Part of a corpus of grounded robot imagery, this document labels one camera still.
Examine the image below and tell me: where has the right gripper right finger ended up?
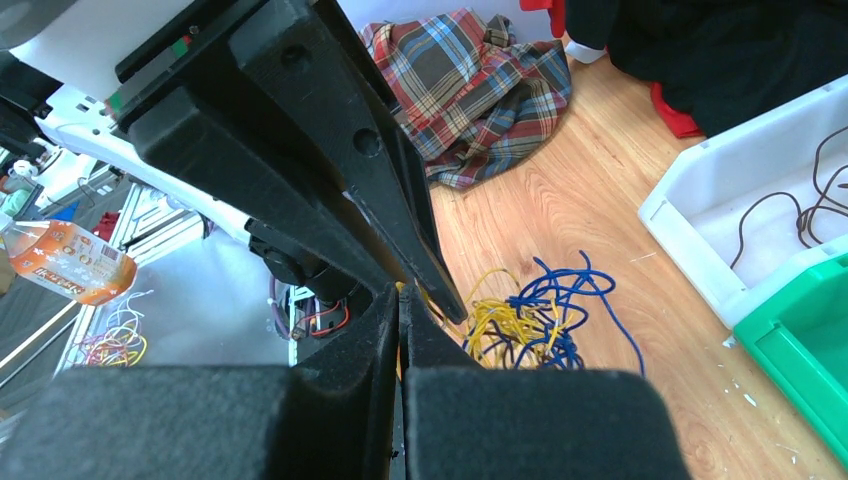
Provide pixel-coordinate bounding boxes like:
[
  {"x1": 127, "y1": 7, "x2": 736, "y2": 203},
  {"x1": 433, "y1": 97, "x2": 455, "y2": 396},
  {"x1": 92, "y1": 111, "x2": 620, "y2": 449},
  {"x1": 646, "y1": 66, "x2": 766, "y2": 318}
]
[{"x1": 399, "y1": 286, "x2": 690, "y2": 479}]

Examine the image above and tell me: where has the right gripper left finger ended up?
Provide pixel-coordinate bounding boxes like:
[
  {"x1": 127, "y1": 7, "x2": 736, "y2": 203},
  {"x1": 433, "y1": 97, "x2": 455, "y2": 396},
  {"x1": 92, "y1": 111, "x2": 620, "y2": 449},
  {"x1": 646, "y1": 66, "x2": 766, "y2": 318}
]
[{"x1": 1, "y1": 285, "x2": 399, "y2": 479}]

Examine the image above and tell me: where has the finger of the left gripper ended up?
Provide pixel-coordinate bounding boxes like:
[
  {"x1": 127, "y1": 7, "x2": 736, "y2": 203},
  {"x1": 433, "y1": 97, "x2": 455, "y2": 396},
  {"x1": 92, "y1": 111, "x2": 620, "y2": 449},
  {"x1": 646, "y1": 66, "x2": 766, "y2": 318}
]
[{"x1": 229, "y1": 1, "x2": 467, "y2": 322}]

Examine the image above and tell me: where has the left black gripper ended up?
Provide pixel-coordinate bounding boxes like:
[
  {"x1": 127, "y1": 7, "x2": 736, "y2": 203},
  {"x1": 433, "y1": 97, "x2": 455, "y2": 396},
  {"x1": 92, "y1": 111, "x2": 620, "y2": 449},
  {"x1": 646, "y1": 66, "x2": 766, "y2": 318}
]
[{"x1": 108, "y1": 1, "x2": 398, "y2": 291}]

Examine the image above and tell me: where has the yellow cable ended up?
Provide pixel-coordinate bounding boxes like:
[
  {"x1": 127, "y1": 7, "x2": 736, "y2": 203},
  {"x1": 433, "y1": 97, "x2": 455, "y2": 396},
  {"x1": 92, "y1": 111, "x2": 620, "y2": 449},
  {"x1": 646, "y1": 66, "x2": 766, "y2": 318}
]
[{"x1": 396, "y1": 266, "x2": 564, "y2": 379}]

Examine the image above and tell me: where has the coloured cable bundle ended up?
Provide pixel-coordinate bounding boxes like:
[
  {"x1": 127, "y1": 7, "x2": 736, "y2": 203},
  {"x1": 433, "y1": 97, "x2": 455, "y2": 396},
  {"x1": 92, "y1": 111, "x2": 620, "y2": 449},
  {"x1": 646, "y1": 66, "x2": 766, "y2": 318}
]
[{"x1": 457, "y1": 250, "x2": 647, "y2": 379}]

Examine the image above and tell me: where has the brown cable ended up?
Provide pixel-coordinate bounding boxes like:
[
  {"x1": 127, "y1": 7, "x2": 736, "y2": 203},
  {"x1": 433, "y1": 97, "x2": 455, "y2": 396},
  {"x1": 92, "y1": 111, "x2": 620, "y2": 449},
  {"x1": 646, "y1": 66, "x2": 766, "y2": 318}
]
[{"x1": 728, "y1": 125, "x2": 848, "y2": 272}]

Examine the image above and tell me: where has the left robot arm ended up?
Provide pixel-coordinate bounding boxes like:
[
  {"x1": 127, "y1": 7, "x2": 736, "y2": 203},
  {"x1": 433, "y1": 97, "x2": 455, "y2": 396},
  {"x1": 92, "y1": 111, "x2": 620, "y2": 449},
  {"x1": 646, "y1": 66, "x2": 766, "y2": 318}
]
[{"x1": 1, "y1": 1, "x2": 467, "y2": 322}]

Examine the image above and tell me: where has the orange drink bottle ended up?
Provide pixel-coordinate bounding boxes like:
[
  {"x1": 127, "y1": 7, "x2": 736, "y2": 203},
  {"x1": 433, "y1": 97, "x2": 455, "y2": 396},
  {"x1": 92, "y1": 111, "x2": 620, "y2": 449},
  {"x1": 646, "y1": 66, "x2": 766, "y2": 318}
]
[{"x1": 1, "y1": 213, "x2": 137, "y2": 306}]

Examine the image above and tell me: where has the plaid flannel shirt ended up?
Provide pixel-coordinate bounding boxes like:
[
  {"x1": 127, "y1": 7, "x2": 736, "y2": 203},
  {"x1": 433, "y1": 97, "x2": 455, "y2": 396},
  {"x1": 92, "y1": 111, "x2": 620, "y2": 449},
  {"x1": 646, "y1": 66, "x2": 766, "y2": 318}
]
[{"x1": 359, "y1": 8, "x2": 572, "y2": 190}]

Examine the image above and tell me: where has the green plastic bin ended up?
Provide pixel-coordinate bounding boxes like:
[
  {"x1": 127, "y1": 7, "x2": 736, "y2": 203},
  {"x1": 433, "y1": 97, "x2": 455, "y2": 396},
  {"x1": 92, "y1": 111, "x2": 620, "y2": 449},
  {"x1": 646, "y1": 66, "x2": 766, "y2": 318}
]
[{"x1": 733, "y1": 255, "x2": 847, "y2": 465}]

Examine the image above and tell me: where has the white plastic bin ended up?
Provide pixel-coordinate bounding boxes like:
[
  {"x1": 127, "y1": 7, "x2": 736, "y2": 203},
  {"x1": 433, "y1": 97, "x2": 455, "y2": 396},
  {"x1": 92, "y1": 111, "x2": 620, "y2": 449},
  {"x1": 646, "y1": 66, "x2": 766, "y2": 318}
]
[{"x1": 638, "y1": 77, "x2": 847, "y2": 329}]

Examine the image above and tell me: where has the black shirt on hanger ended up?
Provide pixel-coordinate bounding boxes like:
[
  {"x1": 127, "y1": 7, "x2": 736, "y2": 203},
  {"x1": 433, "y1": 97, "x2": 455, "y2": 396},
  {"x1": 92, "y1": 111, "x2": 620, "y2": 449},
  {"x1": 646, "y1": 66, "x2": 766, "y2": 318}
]
[{"x1": 564, "y1": 1, "x2": 847, "y2": 136}]

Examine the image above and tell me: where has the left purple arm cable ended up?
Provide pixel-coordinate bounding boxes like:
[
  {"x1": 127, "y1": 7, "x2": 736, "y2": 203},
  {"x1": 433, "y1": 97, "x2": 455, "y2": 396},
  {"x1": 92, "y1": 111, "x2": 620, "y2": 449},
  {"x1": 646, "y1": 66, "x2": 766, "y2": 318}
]
[{"x1": 266, "y1": 274, "x2": 293, "y2": 340}]

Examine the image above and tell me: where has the spare coloured cables pile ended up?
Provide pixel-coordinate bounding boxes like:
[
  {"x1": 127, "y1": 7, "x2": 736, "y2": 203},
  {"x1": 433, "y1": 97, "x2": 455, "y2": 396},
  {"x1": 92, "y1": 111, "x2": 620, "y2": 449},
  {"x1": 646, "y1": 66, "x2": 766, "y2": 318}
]
[{"x1": 76, "y1": 290, "x2": 155, "y2": 370}]

